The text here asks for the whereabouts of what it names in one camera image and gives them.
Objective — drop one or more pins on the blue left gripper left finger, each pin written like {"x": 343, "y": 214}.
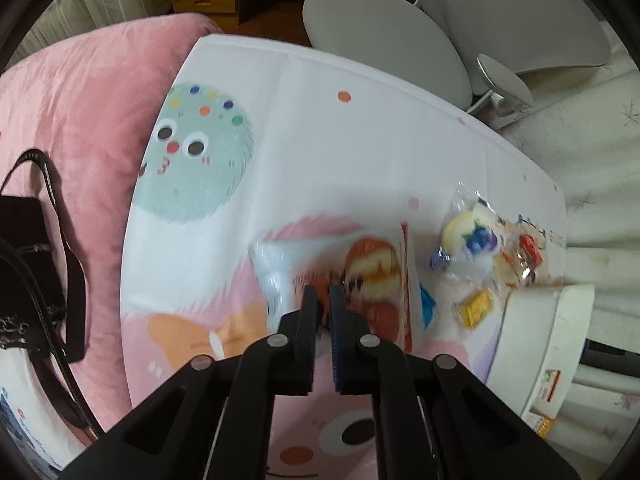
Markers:
{"x": 294, "y": 361}

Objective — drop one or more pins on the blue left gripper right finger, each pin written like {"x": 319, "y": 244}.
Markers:
{"x": 352, "y": 346}

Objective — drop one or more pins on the blue white snack packet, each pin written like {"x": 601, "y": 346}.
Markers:
{"x": 428, "y": 307}

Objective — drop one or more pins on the red white cake snack bag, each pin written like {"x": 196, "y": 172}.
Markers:
{"x": 375, "y": 269}

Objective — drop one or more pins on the small yellow snack packet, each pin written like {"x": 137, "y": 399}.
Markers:
{"x": 474, "y": 309}

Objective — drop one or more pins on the blueberry pastry packet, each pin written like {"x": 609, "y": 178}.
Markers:
{"x": 472, "y": 235}

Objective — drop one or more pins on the white plastic storage bin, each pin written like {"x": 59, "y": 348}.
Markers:
{"x": 543, "y": 328}

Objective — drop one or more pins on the red white barcode packet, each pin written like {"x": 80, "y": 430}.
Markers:
{"x": 548, "y": 383}

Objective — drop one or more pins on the clear biscuit packet red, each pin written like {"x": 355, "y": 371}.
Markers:
{"x": 532, "y": 256}

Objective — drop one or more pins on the orange white snack packet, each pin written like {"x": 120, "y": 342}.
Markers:
{"x": 540, "y": 424}

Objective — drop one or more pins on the black handbag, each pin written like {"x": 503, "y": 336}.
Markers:
{"x": 40, "y": 314}

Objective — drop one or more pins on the white floral curtain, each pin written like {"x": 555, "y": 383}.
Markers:
{"x": 584, "y": 131}

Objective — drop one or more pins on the pink blanket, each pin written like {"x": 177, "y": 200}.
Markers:
{"x": 90, "y": 103}

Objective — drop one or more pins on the grey office chair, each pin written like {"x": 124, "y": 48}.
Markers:
{"x": 466, "y": 52}

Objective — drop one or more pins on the white lace covered bed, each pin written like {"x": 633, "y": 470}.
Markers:
{"x": 67, "y": 18}

